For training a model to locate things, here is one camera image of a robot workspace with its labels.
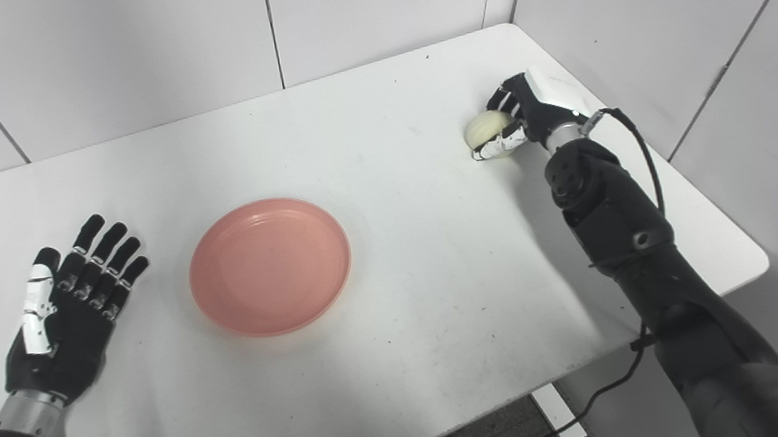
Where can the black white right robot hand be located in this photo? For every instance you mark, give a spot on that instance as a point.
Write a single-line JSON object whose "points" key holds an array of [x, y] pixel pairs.
{"points": [[542, 107]]}

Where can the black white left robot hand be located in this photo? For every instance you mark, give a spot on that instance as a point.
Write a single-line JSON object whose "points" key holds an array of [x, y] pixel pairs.
{"points": [[75, 334]]}

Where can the cream steamed bun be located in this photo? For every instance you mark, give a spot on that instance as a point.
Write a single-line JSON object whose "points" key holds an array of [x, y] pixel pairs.
{"points": [[484, 129]]}

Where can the pink round plate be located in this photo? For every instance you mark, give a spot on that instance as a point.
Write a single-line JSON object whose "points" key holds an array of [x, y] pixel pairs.
{"points": [[269, 266]]}

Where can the white table foot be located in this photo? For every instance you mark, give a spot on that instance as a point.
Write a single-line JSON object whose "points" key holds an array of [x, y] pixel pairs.
{"points": [[559, 416]]}

